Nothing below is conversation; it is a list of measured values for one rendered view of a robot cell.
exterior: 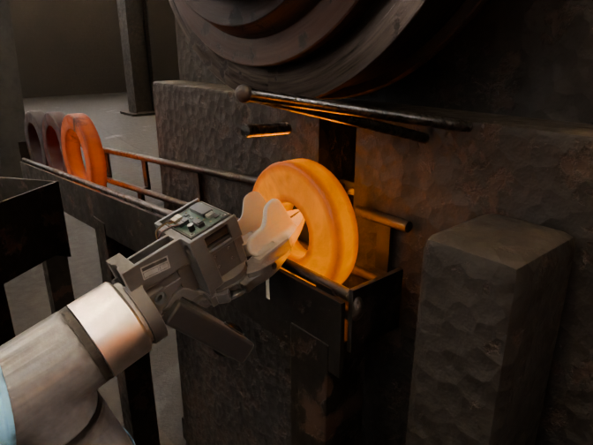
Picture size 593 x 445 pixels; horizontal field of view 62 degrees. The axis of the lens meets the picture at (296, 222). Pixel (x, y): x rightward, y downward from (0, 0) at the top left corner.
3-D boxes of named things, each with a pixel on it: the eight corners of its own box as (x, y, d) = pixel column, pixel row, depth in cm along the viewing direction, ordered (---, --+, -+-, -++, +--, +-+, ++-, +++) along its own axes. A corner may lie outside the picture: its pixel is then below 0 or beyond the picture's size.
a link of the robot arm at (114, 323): (125, 390, 43) (92, 349, 48) (169, 357, 45) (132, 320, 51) (86, 328, 39) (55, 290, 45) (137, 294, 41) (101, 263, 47)
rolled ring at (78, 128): (54, 126, 114) (69, 124, 116) (75, 204, 115) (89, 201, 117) (75, 103, 99) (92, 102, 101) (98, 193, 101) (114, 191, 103)
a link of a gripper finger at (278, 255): (297, 243, 51) (229, 291, 46) (301, 254, 51) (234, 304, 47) (269, 230, 54) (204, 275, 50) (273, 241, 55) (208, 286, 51)
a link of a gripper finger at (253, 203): (293, 175, 54) (226, 217, 49) (305, 220, 57) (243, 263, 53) (275, 169, 56) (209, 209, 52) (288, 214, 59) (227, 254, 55)
